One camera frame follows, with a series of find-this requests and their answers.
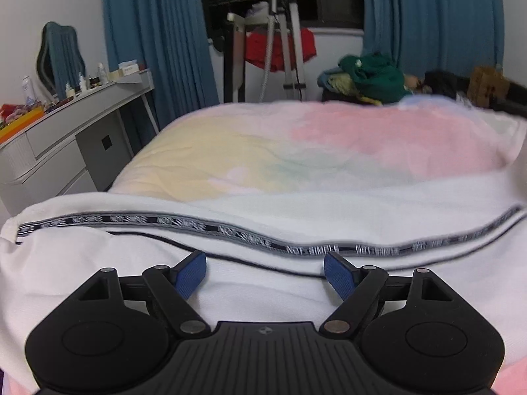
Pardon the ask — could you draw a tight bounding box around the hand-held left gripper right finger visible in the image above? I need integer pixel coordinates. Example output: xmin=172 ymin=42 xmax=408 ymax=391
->
xmin=321 ymin=252 xmax=458 ymax=341

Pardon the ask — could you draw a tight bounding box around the black cloth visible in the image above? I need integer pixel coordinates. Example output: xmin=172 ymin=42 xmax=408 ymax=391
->
xmin=419 ymin=70 xmax=471 ymax=100

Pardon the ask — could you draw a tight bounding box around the pastel rainbow blanket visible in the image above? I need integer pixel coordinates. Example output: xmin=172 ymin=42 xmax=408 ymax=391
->
xmin=108 ymin=95 xmax=527 ymax=207

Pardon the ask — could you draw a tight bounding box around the colourful tray of small things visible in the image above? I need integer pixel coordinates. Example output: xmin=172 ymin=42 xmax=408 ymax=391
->
xmin=0 ymin=102 xmax=46 ymax=144

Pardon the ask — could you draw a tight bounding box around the green garment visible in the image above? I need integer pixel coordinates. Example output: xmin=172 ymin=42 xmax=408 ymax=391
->
xmin=338 ymin=52 xmax=409 ymax=104

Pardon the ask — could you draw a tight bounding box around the blue curtain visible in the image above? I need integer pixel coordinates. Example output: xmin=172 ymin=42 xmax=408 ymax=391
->
xmin=101 ymin=0 xmax=221 ymax=133
xmin=361 ymin=0 xmax=505 ymax=80

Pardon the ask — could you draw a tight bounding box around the white garment with black tape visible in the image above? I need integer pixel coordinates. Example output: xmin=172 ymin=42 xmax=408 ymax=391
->
xmin=0 ymin=170 xmax=527 ymax=395

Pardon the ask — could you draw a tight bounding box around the brown cardboard box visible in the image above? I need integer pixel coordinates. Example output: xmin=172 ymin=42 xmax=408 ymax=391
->
xmin=468 ymin=66 xmax=512 ymax=108

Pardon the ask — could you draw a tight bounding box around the grey dressing table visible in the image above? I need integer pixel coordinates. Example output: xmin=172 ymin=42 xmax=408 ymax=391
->
xmin=0 ymin=68 xmax=161 ymax=220

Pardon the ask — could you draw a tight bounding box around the white box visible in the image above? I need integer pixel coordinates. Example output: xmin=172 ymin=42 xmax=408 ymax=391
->
xmin=109 ymin=62 xmax=141 ymax=81

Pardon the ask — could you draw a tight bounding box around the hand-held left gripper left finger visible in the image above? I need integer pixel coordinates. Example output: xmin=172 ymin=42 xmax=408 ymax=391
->
xmin=69 ymin=250 xmax=209 ymax=339

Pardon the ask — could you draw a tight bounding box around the wavy frame mirror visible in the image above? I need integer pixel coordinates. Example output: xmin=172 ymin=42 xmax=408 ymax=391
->
xmin=36 ymin=21 xmax=87 ymax=100

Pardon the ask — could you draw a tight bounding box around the red cloth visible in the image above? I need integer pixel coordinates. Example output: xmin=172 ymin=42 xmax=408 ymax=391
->
xmin=244 ymin=29 xmax=318 ymax=71

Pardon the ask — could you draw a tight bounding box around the white metal clothes rack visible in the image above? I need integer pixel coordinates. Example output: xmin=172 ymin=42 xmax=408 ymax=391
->
xmin=226 ymin=0 xmax=308 ymax=103

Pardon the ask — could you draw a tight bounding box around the yellow patterned cloth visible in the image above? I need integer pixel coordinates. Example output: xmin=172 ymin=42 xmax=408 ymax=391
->
xmin=317 ymin=71 xmax=373 ymax=103

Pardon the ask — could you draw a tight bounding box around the white tube container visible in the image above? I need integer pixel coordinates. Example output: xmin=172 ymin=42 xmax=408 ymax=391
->
xmin=22 ymin=76 xmax=36 ymax=107

